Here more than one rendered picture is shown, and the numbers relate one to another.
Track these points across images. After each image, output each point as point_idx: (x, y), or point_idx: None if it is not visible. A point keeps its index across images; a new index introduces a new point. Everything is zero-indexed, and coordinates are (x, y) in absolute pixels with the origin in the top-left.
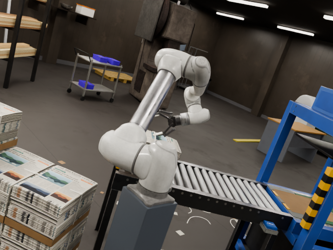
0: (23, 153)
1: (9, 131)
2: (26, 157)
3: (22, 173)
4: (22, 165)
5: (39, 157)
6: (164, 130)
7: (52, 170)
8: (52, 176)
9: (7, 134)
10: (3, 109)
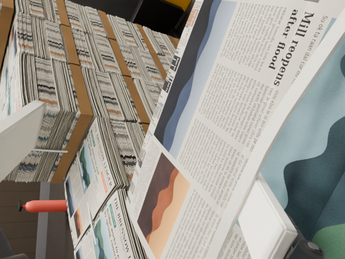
0: (95, 144)
1: (53, 127)
2: (94, 163)
3: (83, 218)
4: (88, 190)
5: (104, 161)
6: (287, 258)
7: (106, 214)
8: (101, 237)
9: (57, 131)
10: (14, 110)
